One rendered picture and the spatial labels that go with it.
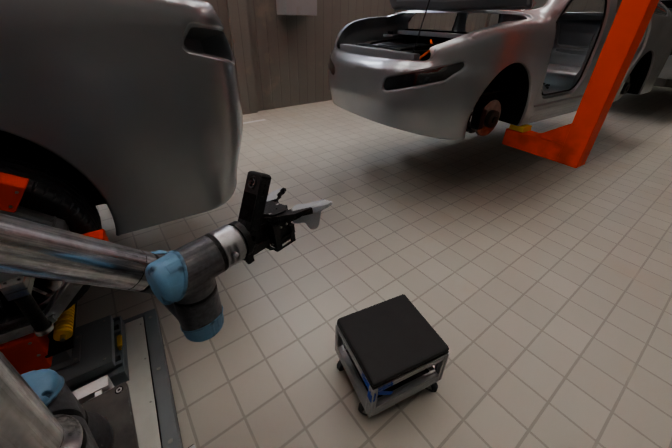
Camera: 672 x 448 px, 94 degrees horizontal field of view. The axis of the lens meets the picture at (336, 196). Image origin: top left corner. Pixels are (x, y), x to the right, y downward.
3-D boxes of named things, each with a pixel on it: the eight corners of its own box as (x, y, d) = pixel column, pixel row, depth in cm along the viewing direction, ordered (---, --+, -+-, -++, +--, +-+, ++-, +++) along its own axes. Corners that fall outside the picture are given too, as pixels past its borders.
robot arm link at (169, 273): (150, 295, 53) (135, 256, 49) (208, 261, 61) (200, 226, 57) (173, 320, 49) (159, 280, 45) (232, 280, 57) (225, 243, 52)
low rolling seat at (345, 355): (398, 332, 182) (406, 291, 165) (441, 391, 154) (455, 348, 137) (331, 361, 166) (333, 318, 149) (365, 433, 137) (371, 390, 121)
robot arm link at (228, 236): (200, 228, 57) (225, 241, 52) (222, 217, 60) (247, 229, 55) (210, 261, 60) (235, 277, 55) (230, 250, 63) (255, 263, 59)
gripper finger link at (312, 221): (333, 220, 70) (292, 229, 68) (331, 197, 68) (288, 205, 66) (337, 227, 67) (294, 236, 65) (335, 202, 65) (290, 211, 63)
